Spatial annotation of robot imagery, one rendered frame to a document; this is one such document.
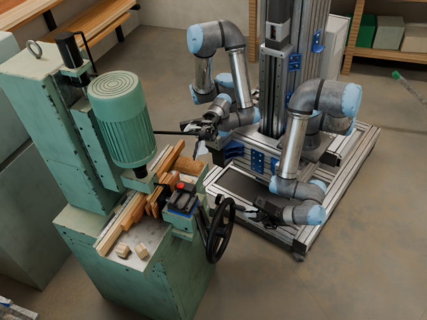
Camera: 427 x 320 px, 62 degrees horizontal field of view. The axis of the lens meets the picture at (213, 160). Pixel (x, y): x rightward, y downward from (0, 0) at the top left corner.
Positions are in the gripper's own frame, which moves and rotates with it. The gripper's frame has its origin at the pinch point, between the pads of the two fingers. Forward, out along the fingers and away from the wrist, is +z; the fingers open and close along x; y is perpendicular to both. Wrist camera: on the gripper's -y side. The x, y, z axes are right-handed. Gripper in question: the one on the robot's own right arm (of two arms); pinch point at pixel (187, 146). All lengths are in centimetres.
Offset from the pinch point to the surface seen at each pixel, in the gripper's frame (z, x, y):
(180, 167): -6.8, 19.1, -13.1
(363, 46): -277, 89, 38
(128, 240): 34.5, 21.2, -16.4
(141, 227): 27.4, 21.4, -14.5
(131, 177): 14.8, 6.3, -20.9
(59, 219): 31, 24, -60
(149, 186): 15.5, 9.7, -13.2
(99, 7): -221, 7, -227
